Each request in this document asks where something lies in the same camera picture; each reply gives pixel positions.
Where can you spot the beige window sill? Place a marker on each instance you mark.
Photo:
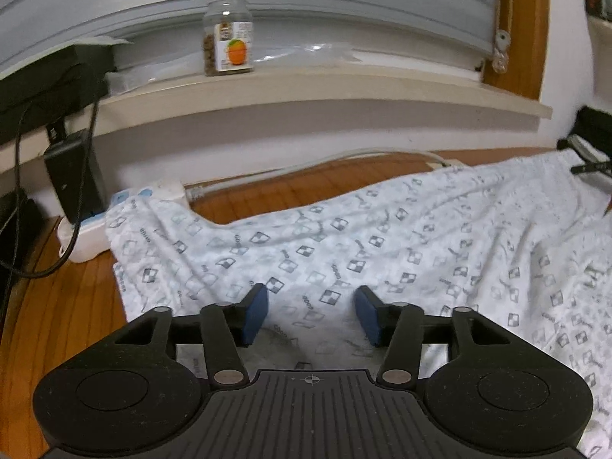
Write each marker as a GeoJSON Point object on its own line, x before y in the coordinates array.
{"type": "Point", "coordinates": [287, 91]}

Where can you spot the black power adapter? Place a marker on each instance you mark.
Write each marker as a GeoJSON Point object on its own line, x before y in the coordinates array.
{"type": "Point", "coordinates": [76, 177]}

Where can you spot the folded white patterned garment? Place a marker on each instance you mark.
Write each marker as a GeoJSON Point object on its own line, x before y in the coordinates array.
{"type": "Point", "coordinates": [585, 146]}

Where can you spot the black flat box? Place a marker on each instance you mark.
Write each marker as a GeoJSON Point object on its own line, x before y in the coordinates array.
{"type": "Point", "coordinates": [52, 81]}

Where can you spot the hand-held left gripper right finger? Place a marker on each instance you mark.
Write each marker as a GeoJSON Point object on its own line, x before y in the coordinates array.
{"type": "Point", "coordinates": [368, 315]}

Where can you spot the grey window blind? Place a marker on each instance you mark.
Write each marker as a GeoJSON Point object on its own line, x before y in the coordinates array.
{"type": "Point", "coordinates": [311, 9]}

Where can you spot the wooden window frame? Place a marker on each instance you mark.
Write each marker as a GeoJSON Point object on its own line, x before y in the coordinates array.
{"type": "Point", "coordinates": [521, 33]}

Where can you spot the white patterned garment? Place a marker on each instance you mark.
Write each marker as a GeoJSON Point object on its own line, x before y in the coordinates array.
{"type": "Point", "coordinates": [406, 229]}
{"type": "Point", "coordinates": [585, 146]}

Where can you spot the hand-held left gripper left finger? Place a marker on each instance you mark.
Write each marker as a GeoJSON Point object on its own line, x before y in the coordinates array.
{"type": "Point", "coordinates": [253, 315]}

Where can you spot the beige floor plate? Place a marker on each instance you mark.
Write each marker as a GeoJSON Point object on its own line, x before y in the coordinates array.
{"type": "Point", "coordinates": [444, 165]}

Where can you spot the white power strip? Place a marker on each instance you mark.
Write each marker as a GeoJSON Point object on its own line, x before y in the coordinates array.
{"type": "Point", "coordinates": [95, 239]}

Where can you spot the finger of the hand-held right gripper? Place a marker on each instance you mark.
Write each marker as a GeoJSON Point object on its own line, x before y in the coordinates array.
{"type": "Point", "coordinates": [593, 167]}

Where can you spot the glass jar with orange label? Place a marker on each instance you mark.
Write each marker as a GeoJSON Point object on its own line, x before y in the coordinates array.
{"type": "Point", "coordinates": [228, 33]}

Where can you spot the clear plastic bag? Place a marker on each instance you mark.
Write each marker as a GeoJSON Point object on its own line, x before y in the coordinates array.
{"type": "Point", "coordinates": [287, 57]}

